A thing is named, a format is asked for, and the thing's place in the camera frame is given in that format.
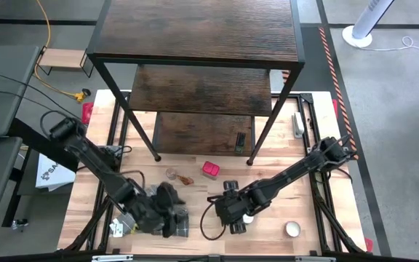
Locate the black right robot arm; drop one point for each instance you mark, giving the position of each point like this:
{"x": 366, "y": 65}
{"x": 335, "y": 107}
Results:
{"x": 293, "y": 172}

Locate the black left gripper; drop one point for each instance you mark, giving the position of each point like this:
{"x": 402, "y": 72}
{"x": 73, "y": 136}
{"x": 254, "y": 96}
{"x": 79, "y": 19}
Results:
{"x": 149, "y": 213}

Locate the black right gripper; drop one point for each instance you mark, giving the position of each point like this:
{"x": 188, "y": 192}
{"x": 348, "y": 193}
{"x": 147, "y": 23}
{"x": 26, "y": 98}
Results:
{"x": 236, "y": 207}

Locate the grey checked cloth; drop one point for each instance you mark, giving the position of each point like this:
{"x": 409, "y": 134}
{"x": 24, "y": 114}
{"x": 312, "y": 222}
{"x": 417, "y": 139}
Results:
{"x": 183, "y": 230}

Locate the dark wood black-frame shelf unit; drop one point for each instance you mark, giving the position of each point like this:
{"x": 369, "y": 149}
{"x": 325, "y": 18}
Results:
{"x": 198, "y": 32}

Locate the small round candle tin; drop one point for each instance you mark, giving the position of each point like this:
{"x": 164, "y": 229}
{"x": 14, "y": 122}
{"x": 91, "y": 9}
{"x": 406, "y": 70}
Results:
{"x": 292, "y": 229}

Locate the white printed box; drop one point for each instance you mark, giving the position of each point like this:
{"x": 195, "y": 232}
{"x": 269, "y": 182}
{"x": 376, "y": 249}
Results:
{"x": 55, "y": 174}

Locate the white lid spice jar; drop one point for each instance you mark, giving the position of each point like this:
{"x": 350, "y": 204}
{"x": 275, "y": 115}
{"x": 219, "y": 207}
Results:
{"x": 249, "y": 219}

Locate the dark green spice tin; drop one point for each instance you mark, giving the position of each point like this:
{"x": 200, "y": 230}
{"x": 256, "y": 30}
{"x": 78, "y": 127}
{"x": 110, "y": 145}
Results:
{"x": 240, "y": 140}

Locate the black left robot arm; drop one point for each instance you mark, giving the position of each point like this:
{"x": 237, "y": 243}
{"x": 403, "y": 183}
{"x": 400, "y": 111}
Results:
{"x": 96, "y": 163}

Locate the black table leg frame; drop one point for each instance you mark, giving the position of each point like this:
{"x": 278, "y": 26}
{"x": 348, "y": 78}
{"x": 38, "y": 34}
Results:
{"x": 31, "y": 140}

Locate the orange black hazard strip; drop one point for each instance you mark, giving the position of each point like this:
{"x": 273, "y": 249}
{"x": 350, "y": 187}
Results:
{"x": 331, "y": 65}
{"x": 286, "y": 76}

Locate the small clear glass jar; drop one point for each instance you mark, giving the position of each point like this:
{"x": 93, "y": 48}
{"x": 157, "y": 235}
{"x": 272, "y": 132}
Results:
{"x": 171, "y": 174}

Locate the white tower fan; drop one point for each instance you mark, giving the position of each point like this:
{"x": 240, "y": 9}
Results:
{"x": 369, "y": 14}

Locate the silver caster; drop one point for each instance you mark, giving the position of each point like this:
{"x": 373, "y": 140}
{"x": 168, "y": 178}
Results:
{"x": 18, "y": 225}

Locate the silver bracket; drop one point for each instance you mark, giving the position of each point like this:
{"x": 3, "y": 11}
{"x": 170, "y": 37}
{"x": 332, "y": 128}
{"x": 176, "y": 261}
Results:
{"x": 315, "y": 259}
{"x": 111, "y": 258}

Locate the yellow plug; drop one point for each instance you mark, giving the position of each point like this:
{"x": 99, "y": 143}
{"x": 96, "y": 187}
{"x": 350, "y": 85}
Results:
{"x": 80, "y": 96}

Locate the red lid spice container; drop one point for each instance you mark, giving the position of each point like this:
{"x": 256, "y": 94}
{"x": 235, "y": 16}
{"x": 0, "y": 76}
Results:
{"x": 210, "y": 168}

